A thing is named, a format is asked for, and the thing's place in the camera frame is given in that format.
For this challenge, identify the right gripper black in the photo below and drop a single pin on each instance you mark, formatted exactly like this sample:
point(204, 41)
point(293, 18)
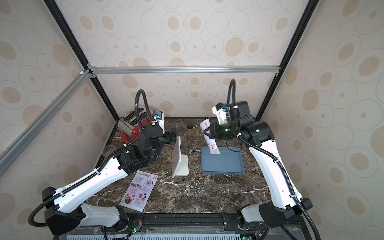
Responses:
point(217, 131)

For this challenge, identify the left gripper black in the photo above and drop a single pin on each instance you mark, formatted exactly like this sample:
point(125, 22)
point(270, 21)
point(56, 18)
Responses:
point(170, 136)

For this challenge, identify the new menu sheet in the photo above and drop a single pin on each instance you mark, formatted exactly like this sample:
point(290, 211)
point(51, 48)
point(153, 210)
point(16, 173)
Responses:
point(211, 143)

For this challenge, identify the old pink menu sheet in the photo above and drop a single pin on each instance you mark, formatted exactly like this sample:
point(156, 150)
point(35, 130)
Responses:
point(139, 191)

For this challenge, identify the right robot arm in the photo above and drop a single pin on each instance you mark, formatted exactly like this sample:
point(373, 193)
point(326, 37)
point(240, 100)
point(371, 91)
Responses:
point(286, 201)

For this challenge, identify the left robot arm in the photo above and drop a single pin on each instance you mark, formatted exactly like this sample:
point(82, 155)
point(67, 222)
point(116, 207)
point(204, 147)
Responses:
point(64, 209)

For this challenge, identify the red polka dot toaster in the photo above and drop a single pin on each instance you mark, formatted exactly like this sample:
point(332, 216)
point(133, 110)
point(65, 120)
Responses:
point(129, 126)

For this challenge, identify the blue grey tray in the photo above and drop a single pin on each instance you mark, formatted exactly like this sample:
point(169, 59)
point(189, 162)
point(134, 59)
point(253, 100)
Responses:
point(228, 162)

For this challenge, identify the clear drinking glass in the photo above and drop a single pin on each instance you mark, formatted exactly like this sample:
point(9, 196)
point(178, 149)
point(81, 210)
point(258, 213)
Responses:
point(108, 151)

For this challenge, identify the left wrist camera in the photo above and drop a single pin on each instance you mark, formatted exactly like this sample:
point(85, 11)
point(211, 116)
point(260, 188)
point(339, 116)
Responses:
point(159, 119)

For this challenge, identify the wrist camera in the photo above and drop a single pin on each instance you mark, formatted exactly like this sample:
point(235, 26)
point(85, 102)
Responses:
point(159, 119)
point(221, 112)

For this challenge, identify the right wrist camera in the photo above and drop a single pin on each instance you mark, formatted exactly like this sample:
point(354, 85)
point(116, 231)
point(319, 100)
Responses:
point(221, 112)

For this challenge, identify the horizontal aluminium frame bar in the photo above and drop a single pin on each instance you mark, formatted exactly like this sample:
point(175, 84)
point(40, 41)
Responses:
point(185, 70)

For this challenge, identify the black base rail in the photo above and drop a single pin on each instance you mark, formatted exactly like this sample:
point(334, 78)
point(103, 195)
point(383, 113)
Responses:
point(224, 226)

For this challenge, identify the left aluminium frame bar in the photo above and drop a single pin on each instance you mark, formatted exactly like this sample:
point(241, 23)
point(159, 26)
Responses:
point(25, 138)

